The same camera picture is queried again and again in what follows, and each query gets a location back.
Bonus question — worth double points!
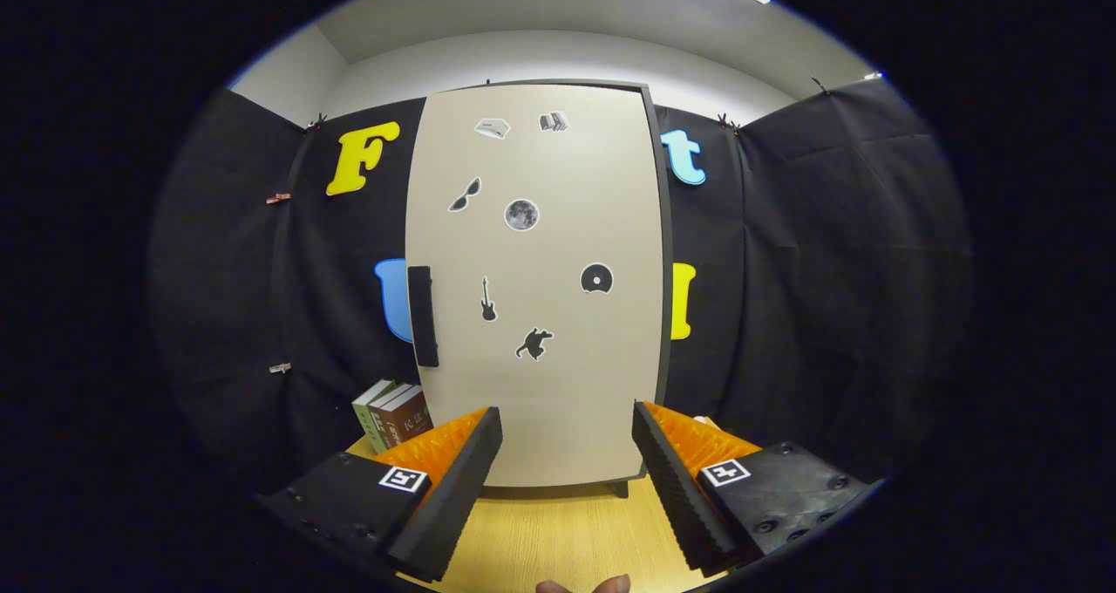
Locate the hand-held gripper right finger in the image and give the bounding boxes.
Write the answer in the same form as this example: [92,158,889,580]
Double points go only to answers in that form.
[630,401,883,578]

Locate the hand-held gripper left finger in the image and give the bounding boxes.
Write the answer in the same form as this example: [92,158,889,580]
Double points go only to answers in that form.
[260,406,504,583]

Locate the brown book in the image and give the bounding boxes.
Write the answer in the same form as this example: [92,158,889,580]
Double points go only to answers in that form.
[368,384,415,450]
[379,386,434,448]

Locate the green book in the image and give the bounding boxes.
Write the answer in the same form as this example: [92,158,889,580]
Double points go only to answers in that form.
[352,379,395,454]

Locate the grey cabinet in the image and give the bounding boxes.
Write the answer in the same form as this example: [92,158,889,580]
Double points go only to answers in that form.
[405,78,675,500]

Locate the black backdrop cloth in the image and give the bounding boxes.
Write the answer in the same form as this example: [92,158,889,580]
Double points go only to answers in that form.
[148,77,973,498]

